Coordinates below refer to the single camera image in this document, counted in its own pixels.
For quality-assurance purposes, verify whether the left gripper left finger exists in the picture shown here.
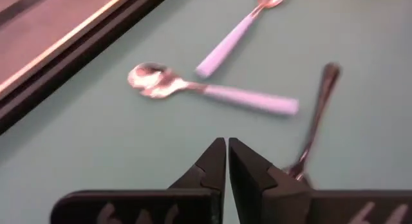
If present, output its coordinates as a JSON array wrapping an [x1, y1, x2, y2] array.
[[50, 136, 227, 224]]

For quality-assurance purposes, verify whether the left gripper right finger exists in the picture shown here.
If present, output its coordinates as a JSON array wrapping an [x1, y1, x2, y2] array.
[[228, 137, 412, 224]]

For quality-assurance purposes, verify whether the light blue handled spoon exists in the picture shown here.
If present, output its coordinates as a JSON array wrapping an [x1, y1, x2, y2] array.
[[194, 0, 290, 79], [127, 61, 300, 117]]

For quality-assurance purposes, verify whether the black spoon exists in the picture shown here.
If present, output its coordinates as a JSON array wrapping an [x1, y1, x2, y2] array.
[[283, 61, 342, 182]]

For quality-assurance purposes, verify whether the green table mat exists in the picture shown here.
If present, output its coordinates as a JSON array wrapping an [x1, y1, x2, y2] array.
[[0, 0, 412, 224]]

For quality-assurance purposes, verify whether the black aluminium table frame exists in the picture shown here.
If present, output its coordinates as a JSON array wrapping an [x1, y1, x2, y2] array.
[[0, 0, 174, 136]]

